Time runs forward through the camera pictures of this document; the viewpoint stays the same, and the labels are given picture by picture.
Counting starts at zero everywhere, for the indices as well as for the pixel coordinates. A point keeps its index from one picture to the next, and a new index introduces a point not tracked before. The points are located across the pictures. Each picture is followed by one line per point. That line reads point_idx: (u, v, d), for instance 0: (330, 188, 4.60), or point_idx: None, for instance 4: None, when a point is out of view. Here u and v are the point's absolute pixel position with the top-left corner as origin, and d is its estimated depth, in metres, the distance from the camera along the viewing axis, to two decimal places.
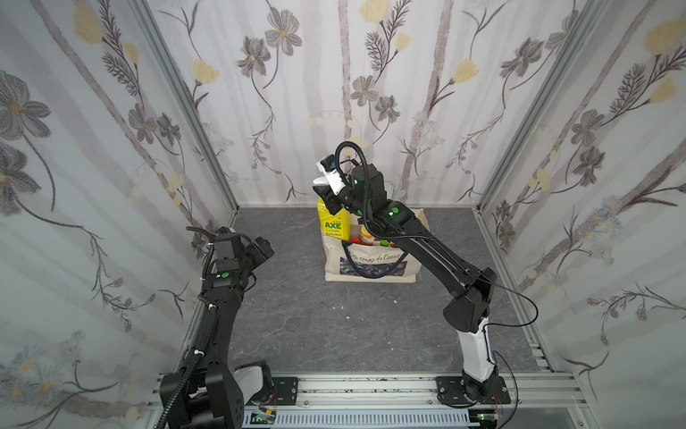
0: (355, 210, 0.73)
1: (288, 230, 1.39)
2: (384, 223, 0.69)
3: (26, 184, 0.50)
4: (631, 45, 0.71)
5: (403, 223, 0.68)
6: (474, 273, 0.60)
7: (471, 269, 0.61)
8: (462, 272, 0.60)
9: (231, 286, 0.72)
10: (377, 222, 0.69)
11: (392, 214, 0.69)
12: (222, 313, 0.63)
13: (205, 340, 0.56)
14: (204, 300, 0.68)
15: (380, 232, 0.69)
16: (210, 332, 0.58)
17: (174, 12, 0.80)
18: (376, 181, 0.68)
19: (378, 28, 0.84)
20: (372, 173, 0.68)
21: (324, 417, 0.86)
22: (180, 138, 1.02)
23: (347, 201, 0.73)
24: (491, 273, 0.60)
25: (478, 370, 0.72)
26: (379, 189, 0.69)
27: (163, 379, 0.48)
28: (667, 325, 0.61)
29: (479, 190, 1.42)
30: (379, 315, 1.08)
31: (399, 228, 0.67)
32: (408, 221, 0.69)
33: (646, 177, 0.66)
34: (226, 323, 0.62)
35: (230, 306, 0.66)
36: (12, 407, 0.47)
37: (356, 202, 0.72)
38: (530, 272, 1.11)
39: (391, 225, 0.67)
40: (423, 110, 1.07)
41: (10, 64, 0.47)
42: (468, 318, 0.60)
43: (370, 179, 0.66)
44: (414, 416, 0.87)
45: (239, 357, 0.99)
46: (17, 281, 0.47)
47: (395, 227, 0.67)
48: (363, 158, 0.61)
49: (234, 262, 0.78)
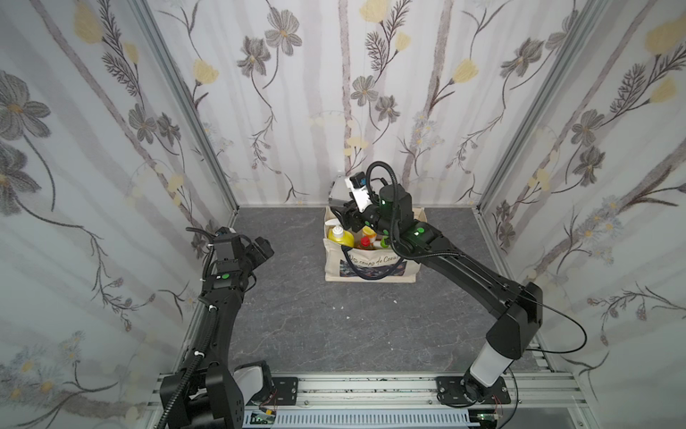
0: (380, 228, 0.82)
1: (288, 230, 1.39)
2: (411, 244, 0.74)
3: (26, 184, 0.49)
4: (631, 46, 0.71)
5: (430, 241, 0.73)
6: (514, 290, 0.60)
7: (508, 285, 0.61)
8: (499, 288, 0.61)
9: (231, 287, 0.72)
10: (403, 242, 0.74)
11: (418, 235, 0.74)
12: (222, 314, 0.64)
13: (205, 341, 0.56)
14: (204, 301, 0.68)
15: (407, 253, 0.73)
16: (210, 334, 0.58)
17: (174, 12, 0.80)
18: (405, 203, 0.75)
19: (378, 28, 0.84)
20: (401, 194, 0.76)
21: (324, 417, 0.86)
22: (180, 138, 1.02)
23: (372, 219, 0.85)
24: (533, 290, 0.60)
25: (489, 377, 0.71)
26: (406, 210, 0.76)
27: (163, 380, 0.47)
28: (667, 325, 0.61)
29: (479, 190, 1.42)
30: (379, 315, 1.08)
31: (426, 246, 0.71)
32: (435, 240, 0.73)
33: (646, 178, 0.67)
34: (226, 326, 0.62)
35: (230, 306, 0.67)
36: (12, 407, 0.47)
37: (382, 222, 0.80)
38: (530, 271, 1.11)
39: (418, 245, 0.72)
40: (423, 110, 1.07)
41: (9, 63, 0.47)
42: (514, 340, 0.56)
43: (398, 200, 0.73)
44: (414, 416, 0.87)
45: (239, 357, 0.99)
46: (17, 282, 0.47)
47: (421, 246, 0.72)
48: (394, 179, 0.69)
49: (236, 264, 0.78)
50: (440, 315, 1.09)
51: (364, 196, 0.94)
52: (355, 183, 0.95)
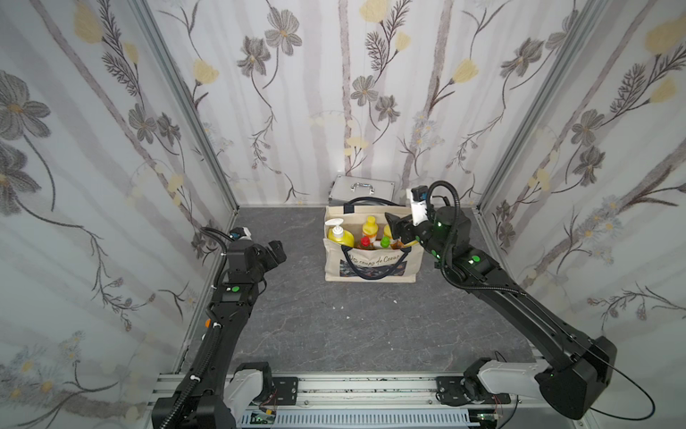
0: (430, 248, 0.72)
1: (288, 230, 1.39)
2: (464, 273, 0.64)
3: (26, 184, 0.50)
4: (631, 45, 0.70)
5: (486, 273, 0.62)
6: (583, 343, 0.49)
7: (576, 337, 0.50)
8: (565, 339, 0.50)
9: (239, 303, 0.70)
10: (455, 269, 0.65)
11: (474, 264, 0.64)
12: (225, 332, 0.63)
13: (204, 365, 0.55)
14: (210, 315, 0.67)
15: (458, 281, 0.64)
16: (210, 356, 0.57)
17: (173, 12, 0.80)
18: (464, 227, 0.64)
19: (378, 28, 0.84)
20: (462, 216, 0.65)
21: (324, 417, 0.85)
22: (180, 138, 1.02)
23: (423, 236, 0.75)
24: (607, 345, 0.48)
25: (491, 382, 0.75)
26: (464, 236, 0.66)
27: (157, 401, 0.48)
28: (667, 325, 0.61)
29: (479, 190, 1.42)
30: (379, 315, 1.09)
31: (481, 277, 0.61)
32: (493, 273, 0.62)
33: (646, 178, 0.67)
34: (228, 348, 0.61)
35: (235, 323, 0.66)
36: (12, 407, 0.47)
37: (434, 241, 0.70)
38: (530, 271, 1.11)
39: (472, 274, 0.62)
40: (423, 110, 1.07)
41: (9, 63, 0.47)
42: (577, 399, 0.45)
43: (457, 223, 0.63)
44: (414, 416, 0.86)
45: (239, 357, 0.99)
46: (17, 281, 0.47)
47: (475, 276, 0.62)
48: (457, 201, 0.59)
49: (247, 274, 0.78)
50: (440, 315, 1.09)
51: (422, 210, 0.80)
52: (414, 196, 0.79)
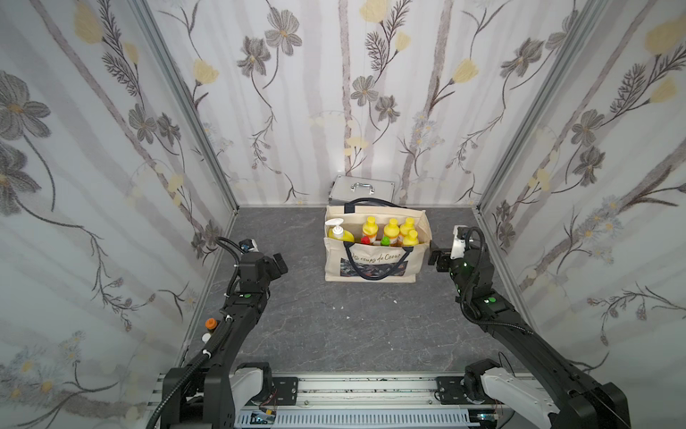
0: (457, 285, 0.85)
1: (288, 230, 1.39)
2: (480, 310, 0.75)
3: (26, 184, 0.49)
4: (631, 45, 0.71)
5: (499, 312, 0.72)
6: (588, 383, 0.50)
7: (581, 378, 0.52)
8: (568, 376, 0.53)
9: (250, 305, 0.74)
10: (473, 307, 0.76)
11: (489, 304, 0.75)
12: (235, 324, 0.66)
13: (214, 345, 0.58)
14: (223, 313, 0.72)
15: (474, 317, 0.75)
16: (221, 340, 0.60)
17: (173, 12, 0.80)
18: (486, 271, 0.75)
19: (378, 28, 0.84)
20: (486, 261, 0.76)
21: (324, 417, 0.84)
22: (180, 138, 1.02)
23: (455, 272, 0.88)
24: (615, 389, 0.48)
25: (494, 385, 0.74)
26: (486, 279, 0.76)
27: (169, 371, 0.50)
28: (666, 325, 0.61)
29: (479, 190, 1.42)
30: (379, 315, 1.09)
31: (494, 315, 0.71)
32: (506, 313, 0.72)
33: (646, 178, 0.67)
34: (237, 338, 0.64)
35: (245, 320, 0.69)
36: (12, 407, 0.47)
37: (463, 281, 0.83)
38: (530, 272, 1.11)
39: (486, 312, 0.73)
40: (423, 110, 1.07)
41: (9, 63, 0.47)
42: None
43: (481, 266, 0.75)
44: (415, 416, 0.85)
45: (239, 357, 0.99)
46: (17, 281, 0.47)
47: (489, 313, 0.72)
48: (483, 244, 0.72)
49: (260, 282, 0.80)
50: (440, 315, 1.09)
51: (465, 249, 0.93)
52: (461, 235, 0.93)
